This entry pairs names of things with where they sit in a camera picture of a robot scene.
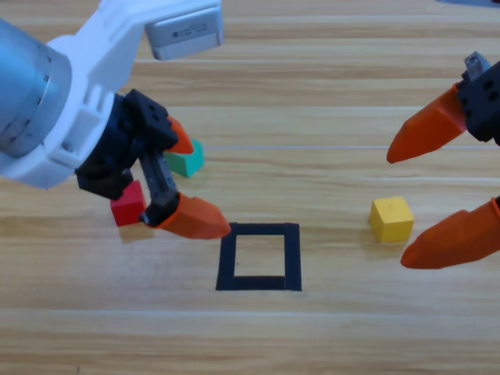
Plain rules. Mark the yellow cube block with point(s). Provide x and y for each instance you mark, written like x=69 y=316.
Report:
x=390 y=222

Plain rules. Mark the red cube block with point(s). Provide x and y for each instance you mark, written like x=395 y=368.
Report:
x=127 y=209

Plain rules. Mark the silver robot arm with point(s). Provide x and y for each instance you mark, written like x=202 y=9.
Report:
x=23 y=78

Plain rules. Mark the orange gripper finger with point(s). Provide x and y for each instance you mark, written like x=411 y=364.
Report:
x=453 y=242

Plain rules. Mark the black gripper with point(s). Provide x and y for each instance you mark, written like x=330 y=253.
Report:
x=113 y=164
x=482 y=105

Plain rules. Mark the black tape square outline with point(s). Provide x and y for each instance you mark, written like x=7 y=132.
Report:
x=293 y=254

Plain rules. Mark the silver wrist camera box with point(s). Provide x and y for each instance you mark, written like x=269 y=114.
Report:
x=183 y=35

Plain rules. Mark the green cube block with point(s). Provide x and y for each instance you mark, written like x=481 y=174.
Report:
x=187 y=164

